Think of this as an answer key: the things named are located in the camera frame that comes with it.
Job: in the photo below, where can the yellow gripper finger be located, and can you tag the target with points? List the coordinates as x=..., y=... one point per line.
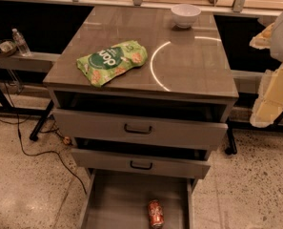
x=269, y=104
x=263, y=39

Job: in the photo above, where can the bottom grey drawer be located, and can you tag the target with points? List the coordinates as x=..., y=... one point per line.
x=119, y=200

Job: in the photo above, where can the small dish with items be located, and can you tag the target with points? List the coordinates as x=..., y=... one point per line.
x=7, y=48

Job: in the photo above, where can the green chip bag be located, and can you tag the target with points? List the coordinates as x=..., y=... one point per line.
x=102, y=67

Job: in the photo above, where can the red coke can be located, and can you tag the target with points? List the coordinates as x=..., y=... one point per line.
x=156, y=216

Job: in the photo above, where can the white bowl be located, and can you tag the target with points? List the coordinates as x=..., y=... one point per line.
x=184, y=15

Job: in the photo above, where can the middle grey drawer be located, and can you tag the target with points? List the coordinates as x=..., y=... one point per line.
x=150, y=165

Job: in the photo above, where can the grey drawer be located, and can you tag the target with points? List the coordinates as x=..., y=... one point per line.
x=119, y=200
x=150, y=165
x=140, y=130

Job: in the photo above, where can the clear plastic water bottle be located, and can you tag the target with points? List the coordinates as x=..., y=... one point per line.
x=20, y=42

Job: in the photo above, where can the grey drawer cabinet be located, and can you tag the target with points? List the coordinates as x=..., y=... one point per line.
x=186, y=76

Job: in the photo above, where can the grey side bench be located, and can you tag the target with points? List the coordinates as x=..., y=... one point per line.
x=39, y=62

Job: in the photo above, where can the top grey drawer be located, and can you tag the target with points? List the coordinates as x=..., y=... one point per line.
x=140, y=130

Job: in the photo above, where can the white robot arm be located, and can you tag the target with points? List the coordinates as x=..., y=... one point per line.
x=276, y=48

